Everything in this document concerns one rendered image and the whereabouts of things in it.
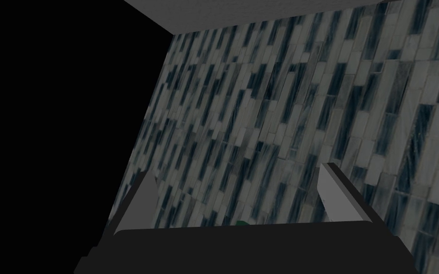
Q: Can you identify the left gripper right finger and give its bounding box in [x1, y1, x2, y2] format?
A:
[316, 162, 374, 224]

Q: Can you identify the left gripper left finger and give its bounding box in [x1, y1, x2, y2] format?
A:
[105, 170, 161, 236]

